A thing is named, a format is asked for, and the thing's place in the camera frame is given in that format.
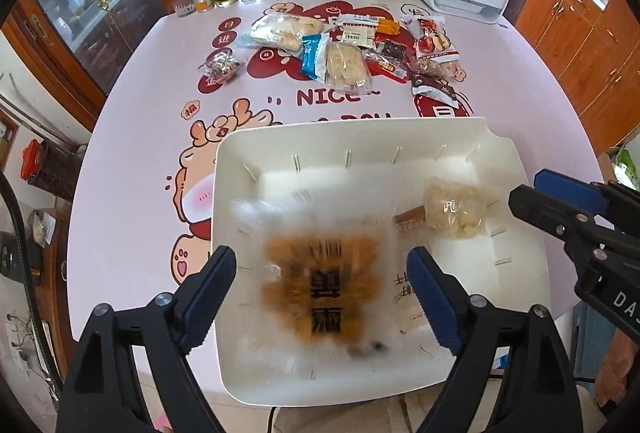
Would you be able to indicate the dark brown snack packet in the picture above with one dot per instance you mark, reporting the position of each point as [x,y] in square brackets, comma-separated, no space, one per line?
[437,89]

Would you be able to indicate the brown snack packet black print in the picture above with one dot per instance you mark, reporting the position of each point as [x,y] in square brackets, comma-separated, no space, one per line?
[320,278]

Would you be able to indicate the red dark snack packet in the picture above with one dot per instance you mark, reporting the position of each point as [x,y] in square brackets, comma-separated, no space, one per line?
[387,65]

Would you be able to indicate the clear pale biscuit packet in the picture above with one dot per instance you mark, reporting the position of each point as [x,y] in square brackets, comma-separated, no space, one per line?
[347,68]

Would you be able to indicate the small orange striped packet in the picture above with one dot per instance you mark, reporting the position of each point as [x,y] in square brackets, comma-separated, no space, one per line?
[407,219]

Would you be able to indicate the clear red printed snack packet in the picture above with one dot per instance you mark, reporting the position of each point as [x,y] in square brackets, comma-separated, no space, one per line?
[410,298]

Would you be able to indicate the silver foil candy packet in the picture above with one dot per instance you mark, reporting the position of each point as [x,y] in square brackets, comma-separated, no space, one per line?
[222,65]

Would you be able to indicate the wooden glass door cabinet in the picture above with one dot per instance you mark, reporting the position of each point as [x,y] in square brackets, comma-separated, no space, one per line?
[60,38]

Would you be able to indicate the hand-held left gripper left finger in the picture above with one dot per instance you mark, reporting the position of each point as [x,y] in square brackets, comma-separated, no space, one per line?
[210,295]

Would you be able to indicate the blue snack packet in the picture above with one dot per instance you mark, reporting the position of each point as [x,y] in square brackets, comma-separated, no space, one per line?
[314,58]

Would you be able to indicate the brown wooden cabinet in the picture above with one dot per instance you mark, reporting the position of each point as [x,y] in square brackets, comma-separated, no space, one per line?
[580,43]

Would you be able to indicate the clear glass cup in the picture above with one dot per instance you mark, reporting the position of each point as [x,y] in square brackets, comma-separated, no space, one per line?
[181,3]

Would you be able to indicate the white plastic tray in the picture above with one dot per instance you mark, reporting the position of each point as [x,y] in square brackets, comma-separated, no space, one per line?
[350,180]

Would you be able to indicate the large bread packet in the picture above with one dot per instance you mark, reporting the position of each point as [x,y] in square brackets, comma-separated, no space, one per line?
[280,30]

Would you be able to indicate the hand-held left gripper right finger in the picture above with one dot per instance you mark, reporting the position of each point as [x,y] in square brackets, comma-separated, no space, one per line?
[432,298]

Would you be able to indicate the green white bag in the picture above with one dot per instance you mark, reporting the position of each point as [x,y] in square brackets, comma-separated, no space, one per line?
[625,168]

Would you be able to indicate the white label snack packet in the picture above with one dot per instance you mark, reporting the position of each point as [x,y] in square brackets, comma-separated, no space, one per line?
[357,30]

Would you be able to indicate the red white snack packet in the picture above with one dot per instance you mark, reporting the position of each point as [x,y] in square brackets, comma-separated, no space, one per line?
[432,38]

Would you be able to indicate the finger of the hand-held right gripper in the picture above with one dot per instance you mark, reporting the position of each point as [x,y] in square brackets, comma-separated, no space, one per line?
[565,188]
[545,210]

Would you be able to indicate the dark woven basket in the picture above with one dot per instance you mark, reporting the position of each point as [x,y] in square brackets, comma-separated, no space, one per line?
[62,173]

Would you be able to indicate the pale lumpy snack packet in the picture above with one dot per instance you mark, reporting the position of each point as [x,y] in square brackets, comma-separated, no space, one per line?
[452,210]

